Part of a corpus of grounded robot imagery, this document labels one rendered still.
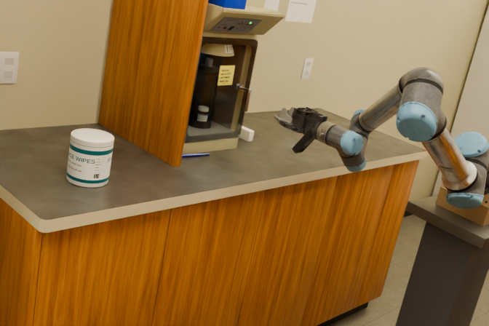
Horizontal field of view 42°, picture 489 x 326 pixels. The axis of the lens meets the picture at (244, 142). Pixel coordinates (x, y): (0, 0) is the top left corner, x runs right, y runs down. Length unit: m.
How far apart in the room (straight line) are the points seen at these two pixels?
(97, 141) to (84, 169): 0.09
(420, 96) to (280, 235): 0.93
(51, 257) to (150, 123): 0.70
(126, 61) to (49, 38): 0.28
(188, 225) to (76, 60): 0.80
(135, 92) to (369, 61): 1.89
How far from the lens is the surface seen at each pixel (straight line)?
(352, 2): 3.66
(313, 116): 2.26
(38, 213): 1.82
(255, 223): 2.42
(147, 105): 2.37
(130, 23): 2.44
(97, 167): 1.99
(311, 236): 2.75
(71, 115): 2.60
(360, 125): 2.27
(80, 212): 1.85
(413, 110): 1.90
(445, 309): 2.55
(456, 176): 2.16
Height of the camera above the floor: 1.72
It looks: 17 degrees down
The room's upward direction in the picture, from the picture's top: 11 degrees clockwise
